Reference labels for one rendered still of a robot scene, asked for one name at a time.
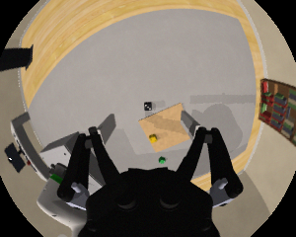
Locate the green die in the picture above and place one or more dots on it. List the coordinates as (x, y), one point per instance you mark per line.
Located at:
(162, 160)

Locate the yellow die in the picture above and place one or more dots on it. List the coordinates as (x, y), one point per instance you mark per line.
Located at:
(153, 138)

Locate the tan mat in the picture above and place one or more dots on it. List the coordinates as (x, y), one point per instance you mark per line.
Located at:
(167, 127)

